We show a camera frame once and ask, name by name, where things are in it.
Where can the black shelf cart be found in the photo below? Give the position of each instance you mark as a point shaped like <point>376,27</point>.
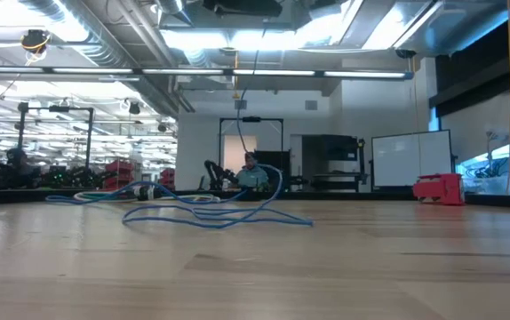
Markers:
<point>330,146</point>

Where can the ceiling dome camera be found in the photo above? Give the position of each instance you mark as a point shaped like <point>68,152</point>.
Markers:
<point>406,53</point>

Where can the whiteboard with black frame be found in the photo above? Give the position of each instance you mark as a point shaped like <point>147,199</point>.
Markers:
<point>410,160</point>

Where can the red tape dispenser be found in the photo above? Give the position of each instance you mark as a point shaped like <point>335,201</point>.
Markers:
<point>441,189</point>

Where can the silver ribbed air duct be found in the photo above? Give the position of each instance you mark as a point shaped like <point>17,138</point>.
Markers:
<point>86,44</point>

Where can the black gantry frame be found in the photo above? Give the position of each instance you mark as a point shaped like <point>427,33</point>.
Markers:
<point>251,119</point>
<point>20,142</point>

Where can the yellow hanging tag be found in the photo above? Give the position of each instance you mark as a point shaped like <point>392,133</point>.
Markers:
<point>236,95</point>

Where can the black ceiling spotlight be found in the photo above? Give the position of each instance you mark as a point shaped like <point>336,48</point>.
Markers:
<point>134,108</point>
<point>161,128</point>

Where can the long ceiling light strip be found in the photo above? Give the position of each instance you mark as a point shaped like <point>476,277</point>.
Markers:
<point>184,72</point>

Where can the red tool cart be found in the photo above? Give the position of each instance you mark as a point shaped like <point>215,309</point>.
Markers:
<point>167,179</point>
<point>119,175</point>

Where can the black upright panel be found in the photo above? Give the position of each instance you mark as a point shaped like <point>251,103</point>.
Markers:
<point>281,160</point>

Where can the pale door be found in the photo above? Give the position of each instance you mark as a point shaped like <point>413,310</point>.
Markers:
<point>233,149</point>

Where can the grey wall vent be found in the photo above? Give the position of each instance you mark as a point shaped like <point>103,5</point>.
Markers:
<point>241,105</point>
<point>311,105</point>

